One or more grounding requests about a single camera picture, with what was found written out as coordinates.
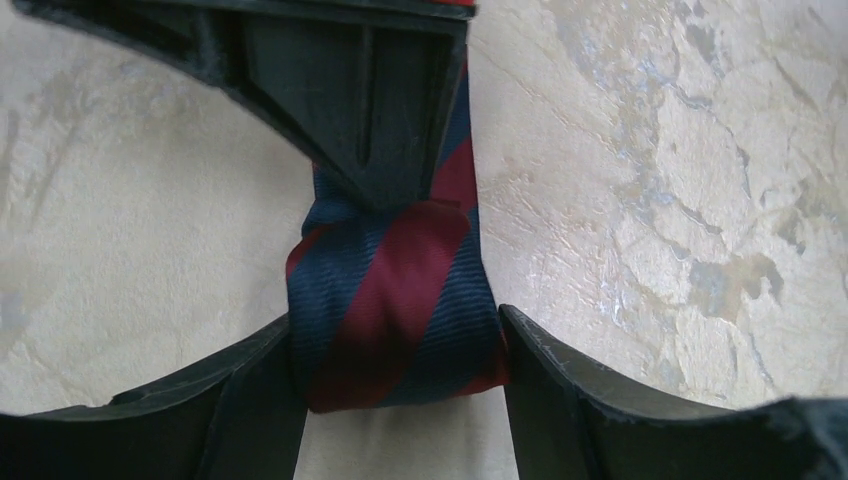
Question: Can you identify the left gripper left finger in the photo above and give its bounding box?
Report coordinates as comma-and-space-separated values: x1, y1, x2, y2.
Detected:
1, 317, 307, 479

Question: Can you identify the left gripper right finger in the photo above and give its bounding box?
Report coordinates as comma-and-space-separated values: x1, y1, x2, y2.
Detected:
499, 305, 847, 479

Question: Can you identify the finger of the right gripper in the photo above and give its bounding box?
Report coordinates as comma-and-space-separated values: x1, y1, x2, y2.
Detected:
15, 0, 476, 209

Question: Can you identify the red navy striped tie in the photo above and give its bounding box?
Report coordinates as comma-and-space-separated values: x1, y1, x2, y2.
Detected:
284, 0, 511, 415

